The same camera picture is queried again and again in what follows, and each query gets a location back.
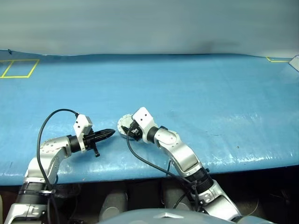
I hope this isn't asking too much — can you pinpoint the silver finned motor lid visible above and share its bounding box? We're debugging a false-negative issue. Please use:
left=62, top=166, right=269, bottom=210
left=117, top=113, right=135, bottom=131

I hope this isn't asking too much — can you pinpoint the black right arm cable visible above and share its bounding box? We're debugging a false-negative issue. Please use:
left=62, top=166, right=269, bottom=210
left=126, top=130, right=201, bottom=210

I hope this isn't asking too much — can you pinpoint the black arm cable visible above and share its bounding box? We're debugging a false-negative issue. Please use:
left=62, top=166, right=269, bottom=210
left=126, top=130, right=201, bottom=210
left=36, top=108, right=79, bottom=224

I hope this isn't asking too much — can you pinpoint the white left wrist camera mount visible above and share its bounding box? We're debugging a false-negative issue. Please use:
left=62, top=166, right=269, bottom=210
left=73, top=113, right=93, bottom=154

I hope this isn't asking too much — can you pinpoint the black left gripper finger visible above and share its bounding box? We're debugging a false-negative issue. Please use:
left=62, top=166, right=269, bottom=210
left=93, top=128, right=116, bottom=136
left=93, top=133, right=115, bottom=143

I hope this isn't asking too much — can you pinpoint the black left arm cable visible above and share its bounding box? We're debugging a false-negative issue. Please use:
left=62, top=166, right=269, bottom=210
left=36, top=108, right=79, bottom=224

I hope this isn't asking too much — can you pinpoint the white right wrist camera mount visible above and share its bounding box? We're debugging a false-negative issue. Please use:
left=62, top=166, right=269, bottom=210
left=132, top=106, right=155, bottom=143

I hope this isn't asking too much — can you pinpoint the dark rounded grey shape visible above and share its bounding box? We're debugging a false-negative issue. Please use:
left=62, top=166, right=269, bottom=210
left=99, top=189, right=129, bottom=221
left=162, top=184, right=194, bottom=210

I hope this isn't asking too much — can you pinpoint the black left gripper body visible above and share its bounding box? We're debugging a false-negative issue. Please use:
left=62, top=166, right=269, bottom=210
left=83, top=131, right=101, bottom=158

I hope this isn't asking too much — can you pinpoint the grey robot torso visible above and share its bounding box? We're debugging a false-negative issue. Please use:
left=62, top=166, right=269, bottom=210
left=98, top=208, right=276, bottom=224

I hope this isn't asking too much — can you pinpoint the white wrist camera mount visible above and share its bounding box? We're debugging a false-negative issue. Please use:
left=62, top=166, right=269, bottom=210
left=73, top=113, right=93, bottom=154
left=132, top=106, right=155, bottom=143

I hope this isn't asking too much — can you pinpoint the blue foam table cover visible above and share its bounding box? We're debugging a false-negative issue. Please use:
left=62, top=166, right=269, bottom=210
left=0, top=49, right=299, bottom=187

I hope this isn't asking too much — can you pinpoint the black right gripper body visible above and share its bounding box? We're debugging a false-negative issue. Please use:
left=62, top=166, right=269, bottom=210
left=128, top=119, right=142, bottom=141

